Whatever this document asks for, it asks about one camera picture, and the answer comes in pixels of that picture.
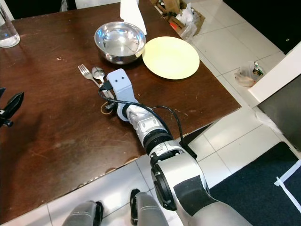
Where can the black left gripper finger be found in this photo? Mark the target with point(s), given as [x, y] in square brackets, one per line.
[15, 104]

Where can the silver metal spoon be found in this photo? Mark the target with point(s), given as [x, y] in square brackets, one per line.
[98, 73]

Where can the silver metal fork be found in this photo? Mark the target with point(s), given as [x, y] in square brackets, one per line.
[84, 71]

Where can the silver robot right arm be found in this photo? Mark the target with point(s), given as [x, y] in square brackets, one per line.
[188, 183]

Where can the yellow rubber band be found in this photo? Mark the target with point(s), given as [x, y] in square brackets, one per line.
[102, 111]

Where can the stainless steel bowl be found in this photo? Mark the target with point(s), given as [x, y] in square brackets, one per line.
[119, 43]

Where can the clear drinking glass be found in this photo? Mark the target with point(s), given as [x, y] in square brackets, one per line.
[9, 33]

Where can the yellow round plate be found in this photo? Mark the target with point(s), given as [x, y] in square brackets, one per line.
[170, 57]

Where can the white paper napkin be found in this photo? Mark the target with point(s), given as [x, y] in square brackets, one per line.
[131, 14]

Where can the cardboard box with rubbish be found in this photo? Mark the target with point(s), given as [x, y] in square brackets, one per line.
[190, 21]

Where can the grey robot right leg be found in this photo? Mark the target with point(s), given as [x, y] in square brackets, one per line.
[150, 209]

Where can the small clear plastic bag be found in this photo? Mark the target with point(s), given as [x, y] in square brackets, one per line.
[249, 76]

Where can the dark floor rug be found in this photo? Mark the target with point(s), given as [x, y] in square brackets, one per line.
[254, 188]

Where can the white grey cabinet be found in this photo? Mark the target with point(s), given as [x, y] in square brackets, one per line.
[282, 117]

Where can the white tape strip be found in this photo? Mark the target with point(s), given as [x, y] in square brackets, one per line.
[287, 180]

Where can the grey-blue right wrist camera mount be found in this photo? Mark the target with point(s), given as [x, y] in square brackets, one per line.
[122, 84]

